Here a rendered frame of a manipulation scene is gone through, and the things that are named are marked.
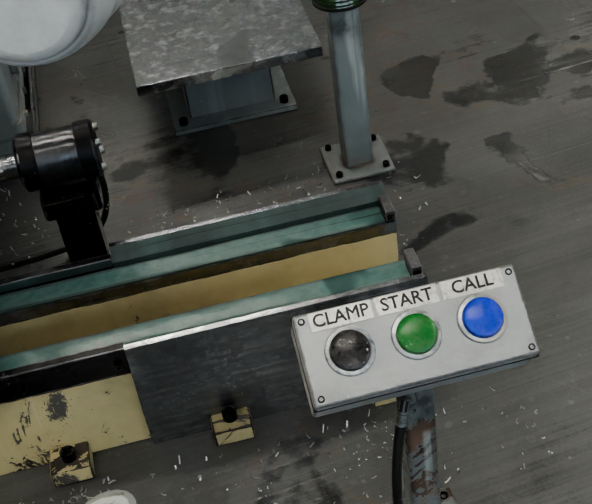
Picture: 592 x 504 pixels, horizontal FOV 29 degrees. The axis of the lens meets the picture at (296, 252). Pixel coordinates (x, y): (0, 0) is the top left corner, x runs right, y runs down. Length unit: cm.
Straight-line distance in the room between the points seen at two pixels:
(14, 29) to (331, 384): 35
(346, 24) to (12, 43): 75
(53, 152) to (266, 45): 42
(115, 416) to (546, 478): 41
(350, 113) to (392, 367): 61
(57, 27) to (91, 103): 105
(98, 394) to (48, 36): 55
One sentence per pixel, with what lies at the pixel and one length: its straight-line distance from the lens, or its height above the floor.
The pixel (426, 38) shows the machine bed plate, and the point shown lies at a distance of 168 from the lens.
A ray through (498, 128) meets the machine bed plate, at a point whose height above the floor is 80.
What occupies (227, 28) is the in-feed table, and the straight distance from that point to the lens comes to 153.
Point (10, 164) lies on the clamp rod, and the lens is 117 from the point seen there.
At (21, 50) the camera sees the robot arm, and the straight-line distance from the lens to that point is 62.
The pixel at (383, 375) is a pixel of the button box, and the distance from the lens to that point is 82.
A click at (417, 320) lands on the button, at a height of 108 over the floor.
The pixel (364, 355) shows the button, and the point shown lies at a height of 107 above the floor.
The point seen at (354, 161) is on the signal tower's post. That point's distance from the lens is 142.
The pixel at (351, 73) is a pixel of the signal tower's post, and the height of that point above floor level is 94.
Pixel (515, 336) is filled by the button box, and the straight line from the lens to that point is 84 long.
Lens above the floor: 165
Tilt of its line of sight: 40 degrees down
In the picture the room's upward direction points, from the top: 9 degrees counter-clockwise
